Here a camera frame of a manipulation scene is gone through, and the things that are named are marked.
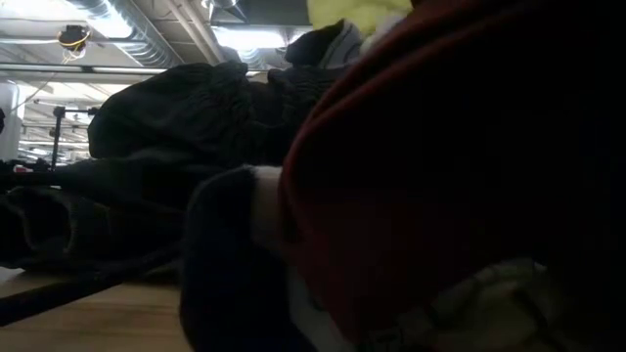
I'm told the red garment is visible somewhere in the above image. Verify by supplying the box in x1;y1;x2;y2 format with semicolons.
278;0;626;352

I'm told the navy garment with white band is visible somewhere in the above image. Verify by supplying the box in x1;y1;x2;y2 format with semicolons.
178;164;358;352

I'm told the grey and black garment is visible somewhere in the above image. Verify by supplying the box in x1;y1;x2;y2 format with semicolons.
284;18;366;69

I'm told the bright ceiling light panel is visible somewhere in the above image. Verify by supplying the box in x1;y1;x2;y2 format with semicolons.
212;23;304;51

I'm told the black knit garment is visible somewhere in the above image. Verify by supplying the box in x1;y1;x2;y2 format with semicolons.
0;61;353;285

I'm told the yellow-green garment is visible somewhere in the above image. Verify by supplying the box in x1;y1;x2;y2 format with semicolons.
306;0;415;38

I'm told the long ceiling light bar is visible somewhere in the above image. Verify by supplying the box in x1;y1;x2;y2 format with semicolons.
0;62;170;75

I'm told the black tripod stand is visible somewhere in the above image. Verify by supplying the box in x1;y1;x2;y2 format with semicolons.
48;105;99;172

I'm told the white pillar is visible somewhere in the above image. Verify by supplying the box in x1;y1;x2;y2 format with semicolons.
0;80;25;162

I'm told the silver ceiling duct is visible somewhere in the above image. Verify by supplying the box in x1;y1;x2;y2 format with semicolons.
66;0;185;68

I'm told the black ceiling device yellow cable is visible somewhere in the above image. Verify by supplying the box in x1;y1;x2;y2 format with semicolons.
56;23;93;55

